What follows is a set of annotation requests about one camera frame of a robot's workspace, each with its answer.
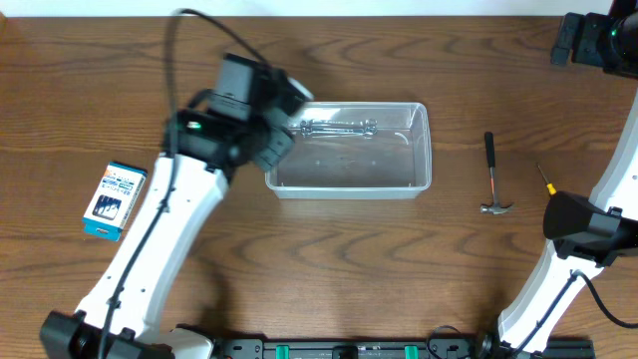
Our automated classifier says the silver wrench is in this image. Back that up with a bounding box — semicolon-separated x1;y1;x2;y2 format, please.
299;120;378;137

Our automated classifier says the clear plastic container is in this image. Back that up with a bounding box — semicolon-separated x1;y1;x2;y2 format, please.
265;102;433;199

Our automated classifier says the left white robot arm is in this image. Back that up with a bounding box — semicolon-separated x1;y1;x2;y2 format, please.
40;71;313;358

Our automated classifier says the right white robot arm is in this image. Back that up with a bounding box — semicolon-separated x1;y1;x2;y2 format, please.
471;0;637;358

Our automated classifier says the black yellow screwdriver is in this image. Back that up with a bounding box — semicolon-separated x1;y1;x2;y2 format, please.
535;163;557;195

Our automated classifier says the blue white product box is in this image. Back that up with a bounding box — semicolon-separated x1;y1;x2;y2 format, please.
83;162;148;241

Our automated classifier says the small claw hammer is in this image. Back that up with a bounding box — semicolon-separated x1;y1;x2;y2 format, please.
480;132;512;215

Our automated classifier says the black mounting rail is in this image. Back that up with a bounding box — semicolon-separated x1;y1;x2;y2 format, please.
210;336;596;359

